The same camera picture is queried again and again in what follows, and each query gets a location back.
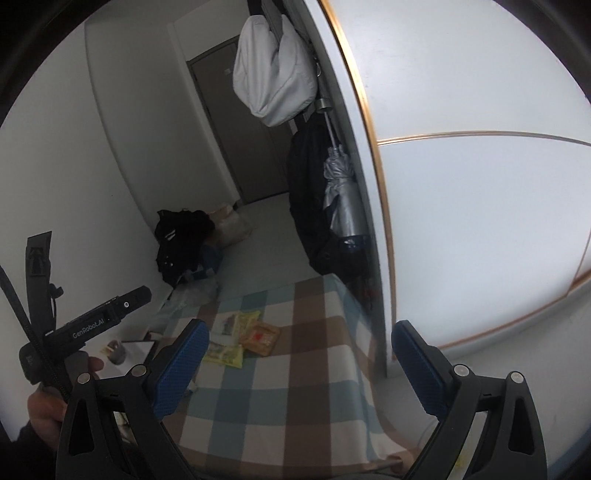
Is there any person's left forearm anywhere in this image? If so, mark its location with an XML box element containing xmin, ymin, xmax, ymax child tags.
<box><xmin>0</xmin><ymin>415</ymin><xmax>58</xmax><ymax>480</ymax></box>

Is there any white tablet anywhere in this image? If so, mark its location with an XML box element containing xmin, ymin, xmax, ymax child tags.
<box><xmin>120</xmin><ymin>339</ymin><xmax>158</xmax><ymax>370</ymax></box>

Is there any white cloth bag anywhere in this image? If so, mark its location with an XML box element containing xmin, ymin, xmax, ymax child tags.
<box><xmin>232</xmin><ymin>15</ymin><xmax>319</xmax><ymax>129</ymax></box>

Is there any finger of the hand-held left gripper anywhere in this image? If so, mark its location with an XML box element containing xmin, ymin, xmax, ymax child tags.
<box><xmin>108</xmin><ymin>285</ymin><xmax>152</xmax><ymax>320</ymax></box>

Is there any silver folded umbrella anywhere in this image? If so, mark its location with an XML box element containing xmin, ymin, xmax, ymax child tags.
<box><xmin>316</xmin><ymin>97</ymin><xmax>370</xmax><ymax>238</ymax></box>

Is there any dark cup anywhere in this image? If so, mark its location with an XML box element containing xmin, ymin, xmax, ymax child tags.
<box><xmin>105</xmin><ymin>340</ymin><xmax>127</xmax><ymax>366</ymax></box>

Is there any orange snack packet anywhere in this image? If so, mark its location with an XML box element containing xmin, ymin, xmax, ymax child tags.
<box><xmin>240</xmin><ymin>323</ymin><xmax>281</xmax><ymax>357</ymax></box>

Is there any blue cloth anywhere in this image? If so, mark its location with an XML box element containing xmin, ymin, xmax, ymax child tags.
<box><xmin>185</xmin><ymin>242</ymin><xmax>222</xmax><ymax>282</ymax></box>

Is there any clear plastic bag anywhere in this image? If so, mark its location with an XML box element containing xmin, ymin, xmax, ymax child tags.
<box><xmin>157</xmin><ymin>277</ymin><xmax>222</xmax><ymax>324</ymax></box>

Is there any yellow snack wrapper with picture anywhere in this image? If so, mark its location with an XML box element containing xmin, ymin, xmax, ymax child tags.
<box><xmin>210</xmin><ymin>310</ymin><xmax>262</xmax><ymax>344</ymax></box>

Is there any black hanging jacket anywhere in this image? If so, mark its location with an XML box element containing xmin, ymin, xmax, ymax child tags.
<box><xmin>288</xmin><ymin>113</ymin><xmax>370</xmax><ymax>284</ymax></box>

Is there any brown door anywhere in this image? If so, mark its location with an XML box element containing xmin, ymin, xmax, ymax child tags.
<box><xmin>187</xmin><ymin>39</ymin><xmax>301</xmax><ymax>206</ymax></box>

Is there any checked tablecloth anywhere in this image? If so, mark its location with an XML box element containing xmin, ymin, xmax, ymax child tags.
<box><xmin>111</xmin><ymin>272</ymin><xmax>416</xmax><ymax>480</ymax></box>

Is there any beige bag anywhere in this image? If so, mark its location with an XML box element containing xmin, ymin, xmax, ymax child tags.
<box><xmin>208</xmin><ymin>203</ymin><xmax>254</xmax><ymax>247</ymax></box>

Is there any white wardrobe with wooden trim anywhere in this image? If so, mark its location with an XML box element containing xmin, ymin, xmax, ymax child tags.
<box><xmin>300</xmin><ymin>0</ymin><xmax>591</xmax><ymax>379</ymax></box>

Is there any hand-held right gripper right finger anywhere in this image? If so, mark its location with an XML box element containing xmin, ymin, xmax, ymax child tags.
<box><xmin>392</xmin><ymin>320</ymin><xmax>550</xmax><ymax>480</ymax></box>

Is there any black backpack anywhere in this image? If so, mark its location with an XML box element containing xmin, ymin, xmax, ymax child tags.
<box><xmin>154</xmin><ymin>209</ymin><xmax>217</xmax><ymax>287</ymax></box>

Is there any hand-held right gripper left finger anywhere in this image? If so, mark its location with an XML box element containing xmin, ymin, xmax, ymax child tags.
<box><xmin>55</xmin><ymin>318</ymin><xmax>208</xmax><ymax>480</ymax></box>

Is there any person's left hand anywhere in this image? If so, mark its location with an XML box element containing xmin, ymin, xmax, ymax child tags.
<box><xmin>27</xmin><ymin>355</ymin><xmax>106</xmax><ymax>439</ymax></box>

